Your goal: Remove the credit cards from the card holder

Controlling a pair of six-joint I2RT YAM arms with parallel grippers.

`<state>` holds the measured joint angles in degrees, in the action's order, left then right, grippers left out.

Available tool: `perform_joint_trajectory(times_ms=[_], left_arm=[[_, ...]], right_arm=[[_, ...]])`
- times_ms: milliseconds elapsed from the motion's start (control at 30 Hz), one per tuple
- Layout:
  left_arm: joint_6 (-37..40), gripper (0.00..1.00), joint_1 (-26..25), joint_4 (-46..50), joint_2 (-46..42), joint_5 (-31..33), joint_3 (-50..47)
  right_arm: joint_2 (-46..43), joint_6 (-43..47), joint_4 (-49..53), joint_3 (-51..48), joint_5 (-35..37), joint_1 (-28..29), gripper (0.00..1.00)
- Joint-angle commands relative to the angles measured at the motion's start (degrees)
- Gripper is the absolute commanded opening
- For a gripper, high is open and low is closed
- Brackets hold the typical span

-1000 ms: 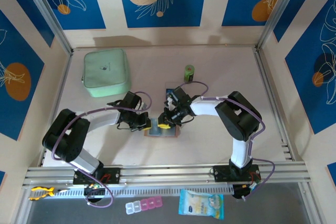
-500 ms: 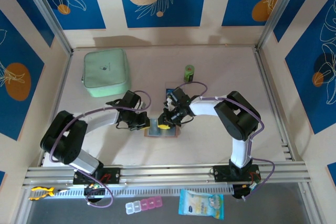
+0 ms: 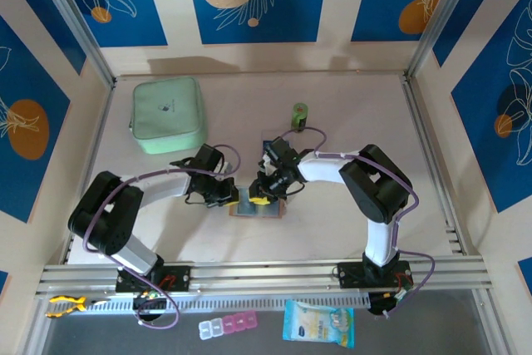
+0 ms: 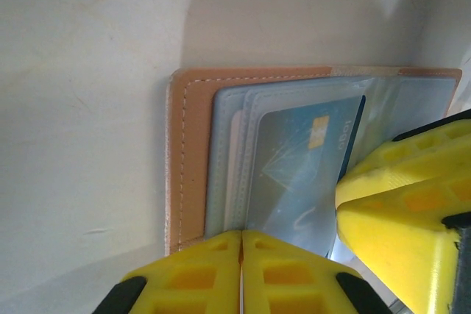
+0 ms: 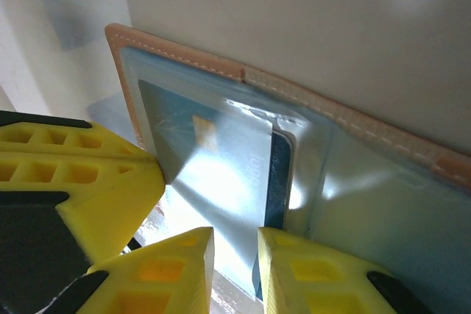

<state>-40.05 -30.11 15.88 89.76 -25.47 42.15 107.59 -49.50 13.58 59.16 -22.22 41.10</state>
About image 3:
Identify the dark blue credit card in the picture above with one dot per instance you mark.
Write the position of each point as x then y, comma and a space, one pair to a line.
266, 148

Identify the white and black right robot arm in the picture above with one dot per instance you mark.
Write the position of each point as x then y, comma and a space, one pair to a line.
324, 170

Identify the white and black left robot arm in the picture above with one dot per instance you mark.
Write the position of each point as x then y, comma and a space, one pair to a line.
166, 186

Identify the green bottle with black label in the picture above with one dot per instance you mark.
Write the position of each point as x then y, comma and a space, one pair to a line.
299, 116

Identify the mint green zip pouch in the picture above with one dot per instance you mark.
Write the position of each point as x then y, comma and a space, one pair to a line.
166, 114

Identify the pink and white pill organizer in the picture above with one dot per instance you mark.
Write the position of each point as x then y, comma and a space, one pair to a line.
228, 323

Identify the blue wet wipes packet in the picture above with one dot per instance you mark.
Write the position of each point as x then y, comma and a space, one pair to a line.
316, 323

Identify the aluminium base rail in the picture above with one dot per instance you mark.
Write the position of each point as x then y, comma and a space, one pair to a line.
266, 274

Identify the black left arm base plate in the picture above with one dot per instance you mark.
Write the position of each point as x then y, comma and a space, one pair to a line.
180, 278

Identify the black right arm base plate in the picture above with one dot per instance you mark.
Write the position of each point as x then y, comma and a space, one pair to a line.
349, 276

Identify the aluminium table side rail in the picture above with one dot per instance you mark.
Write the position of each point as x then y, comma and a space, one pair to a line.
99, 130
422, 122

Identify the aluminium frame post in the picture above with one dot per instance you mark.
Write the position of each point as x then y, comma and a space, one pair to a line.
441, 18
75, 22

